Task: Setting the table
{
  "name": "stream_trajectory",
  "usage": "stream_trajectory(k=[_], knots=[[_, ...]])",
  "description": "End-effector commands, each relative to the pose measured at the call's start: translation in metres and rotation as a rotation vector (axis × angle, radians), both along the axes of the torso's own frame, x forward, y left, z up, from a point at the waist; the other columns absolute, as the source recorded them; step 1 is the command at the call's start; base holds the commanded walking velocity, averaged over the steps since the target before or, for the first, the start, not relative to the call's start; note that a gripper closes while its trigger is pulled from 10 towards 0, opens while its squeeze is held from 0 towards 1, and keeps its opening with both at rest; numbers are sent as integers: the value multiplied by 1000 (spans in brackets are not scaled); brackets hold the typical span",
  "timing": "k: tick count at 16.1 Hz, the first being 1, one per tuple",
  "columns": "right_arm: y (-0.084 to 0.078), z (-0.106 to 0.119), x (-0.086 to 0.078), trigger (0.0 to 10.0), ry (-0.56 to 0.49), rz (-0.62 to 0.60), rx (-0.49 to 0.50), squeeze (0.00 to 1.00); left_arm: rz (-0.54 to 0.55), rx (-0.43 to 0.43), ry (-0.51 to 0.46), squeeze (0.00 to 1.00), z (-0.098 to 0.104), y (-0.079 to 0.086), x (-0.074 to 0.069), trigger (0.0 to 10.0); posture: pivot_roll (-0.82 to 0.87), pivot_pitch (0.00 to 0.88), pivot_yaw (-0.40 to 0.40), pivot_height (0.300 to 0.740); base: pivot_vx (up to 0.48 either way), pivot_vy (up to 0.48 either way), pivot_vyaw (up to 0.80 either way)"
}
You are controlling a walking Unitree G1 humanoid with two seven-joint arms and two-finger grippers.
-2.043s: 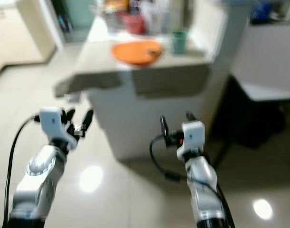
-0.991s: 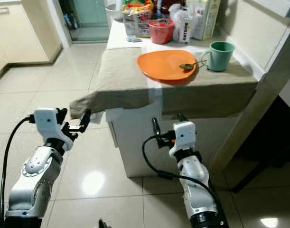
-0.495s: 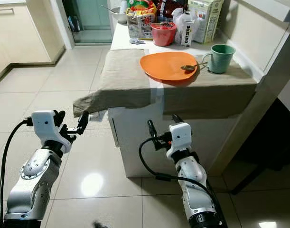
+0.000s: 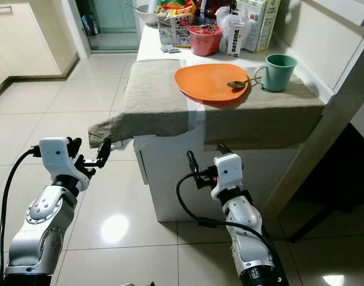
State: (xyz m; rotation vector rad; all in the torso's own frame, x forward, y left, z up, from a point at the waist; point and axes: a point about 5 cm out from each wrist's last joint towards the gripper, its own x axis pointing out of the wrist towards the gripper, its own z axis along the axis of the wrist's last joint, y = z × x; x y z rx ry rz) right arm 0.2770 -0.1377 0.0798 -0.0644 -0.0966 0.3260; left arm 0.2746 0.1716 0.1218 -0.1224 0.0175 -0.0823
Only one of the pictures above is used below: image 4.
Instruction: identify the red bowl with clear lid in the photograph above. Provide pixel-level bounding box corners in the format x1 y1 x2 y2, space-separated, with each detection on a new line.
188 24 223 57

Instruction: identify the clear plastic bag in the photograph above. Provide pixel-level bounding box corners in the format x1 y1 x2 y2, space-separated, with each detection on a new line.
216 7 251 36

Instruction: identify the white counter cabinet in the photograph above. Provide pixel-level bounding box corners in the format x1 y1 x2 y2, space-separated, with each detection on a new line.
134 134 295 222

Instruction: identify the beige kitchen cabinet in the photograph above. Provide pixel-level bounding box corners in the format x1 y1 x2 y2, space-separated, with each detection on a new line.
0 0 78 78

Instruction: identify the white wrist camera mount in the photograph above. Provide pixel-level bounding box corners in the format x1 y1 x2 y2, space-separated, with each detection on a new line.
210 153 244 200
39 137 90 191

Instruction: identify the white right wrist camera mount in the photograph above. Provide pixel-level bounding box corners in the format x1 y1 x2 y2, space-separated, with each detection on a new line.
210 153 244 200

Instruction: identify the glass door with white frame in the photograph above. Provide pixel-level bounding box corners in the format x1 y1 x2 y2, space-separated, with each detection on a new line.
77 0 141 53

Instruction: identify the metal spoon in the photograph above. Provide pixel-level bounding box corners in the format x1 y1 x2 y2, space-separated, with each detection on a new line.
227 75 263 90

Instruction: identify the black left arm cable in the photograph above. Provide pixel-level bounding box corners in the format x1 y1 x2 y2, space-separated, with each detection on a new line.
0 148 41 285

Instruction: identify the green plastic mug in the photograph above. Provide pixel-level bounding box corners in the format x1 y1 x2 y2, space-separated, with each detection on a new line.
254 54 298 92

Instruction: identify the white Oatside carton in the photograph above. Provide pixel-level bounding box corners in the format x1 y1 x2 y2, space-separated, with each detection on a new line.
226 24 247 58

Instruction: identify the red jug with grey handle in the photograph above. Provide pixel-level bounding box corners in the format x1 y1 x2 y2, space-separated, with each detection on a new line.
197 0 236 21

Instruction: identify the metal bowl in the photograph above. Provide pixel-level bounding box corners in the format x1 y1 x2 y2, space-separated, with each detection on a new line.
125 0 158 26

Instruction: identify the dark bag behind door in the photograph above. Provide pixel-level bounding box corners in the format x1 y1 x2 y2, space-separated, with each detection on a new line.
80 13 100 35

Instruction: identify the yellow-green cereal box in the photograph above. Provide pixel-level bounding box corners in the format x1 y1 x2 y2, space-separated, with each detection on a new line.
238 0 282 52

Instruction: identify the orange plastic plate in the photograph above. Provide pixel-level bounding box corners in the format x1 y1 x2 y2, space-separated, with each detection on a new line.
175 63 249 103

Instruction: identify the printed snack bag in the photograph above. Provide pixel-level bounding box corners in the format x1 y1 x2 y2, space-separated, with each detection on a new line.
157 0 197 48

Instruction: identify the beige woven table cloth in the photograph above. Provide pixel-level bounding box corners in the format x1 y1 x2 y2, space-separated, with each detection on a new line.
88 58 325 150

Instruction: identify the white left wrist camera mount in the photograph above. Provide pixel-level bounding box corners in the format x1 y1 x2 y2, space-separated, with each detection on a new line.
39 137 90 191

